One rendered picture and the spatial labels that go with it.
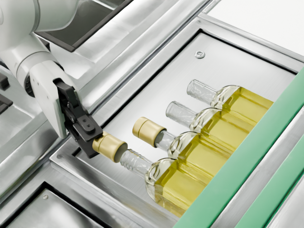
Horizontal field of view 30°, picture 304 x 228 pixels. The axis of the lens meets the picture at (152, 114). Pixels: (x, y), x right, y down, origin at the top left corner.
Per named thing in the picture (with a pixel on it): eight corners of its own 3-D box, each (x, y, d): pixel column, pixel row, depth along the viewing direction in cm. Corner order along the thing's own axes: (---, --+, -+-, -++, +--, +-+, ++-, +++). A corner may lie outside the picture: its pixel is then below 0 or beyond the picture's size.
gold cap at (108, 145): (129, 152, 89) (107, 140, 91) (127, 138, 86) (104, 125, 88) (115, 167, 87) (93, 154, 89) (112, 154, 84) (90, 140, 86)
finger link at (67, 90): (49, 87, 93) (66, 116, 93) (56, 73, 86) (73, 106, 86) (56, 84, 94) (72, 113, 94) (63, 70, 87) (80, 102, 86)
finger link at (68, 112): (53, 98, 92) (69, 128, 91) (57, 91, 87) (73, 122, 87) (68, 91, 93) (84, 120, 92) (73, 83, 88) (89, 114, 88)
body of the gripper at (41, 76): (27, 104, 100) (57, 146, 94) (15, 63, 92) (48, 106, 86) (64, 86, 103) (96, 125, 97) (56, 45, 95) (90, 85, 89)
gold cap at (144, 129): (152, 140, 85) (130, 126, 87) (154, 152, 88) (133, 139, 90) (166, 123, 87) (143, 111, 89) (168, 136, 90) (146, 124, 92)
